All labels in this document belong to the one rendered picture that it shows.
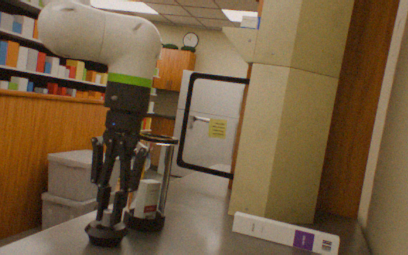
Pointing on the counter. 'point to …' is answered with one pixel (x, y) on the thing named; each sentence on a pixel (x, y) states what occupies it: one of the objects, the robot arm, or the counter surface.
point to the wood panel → (354, 105)
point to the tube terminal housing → (290, 108)
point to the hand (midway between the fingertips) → (110, 205)
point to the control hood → (243, 42)
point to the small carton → (249, 22)
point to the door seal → (185, 120)
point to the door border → (188, 118)
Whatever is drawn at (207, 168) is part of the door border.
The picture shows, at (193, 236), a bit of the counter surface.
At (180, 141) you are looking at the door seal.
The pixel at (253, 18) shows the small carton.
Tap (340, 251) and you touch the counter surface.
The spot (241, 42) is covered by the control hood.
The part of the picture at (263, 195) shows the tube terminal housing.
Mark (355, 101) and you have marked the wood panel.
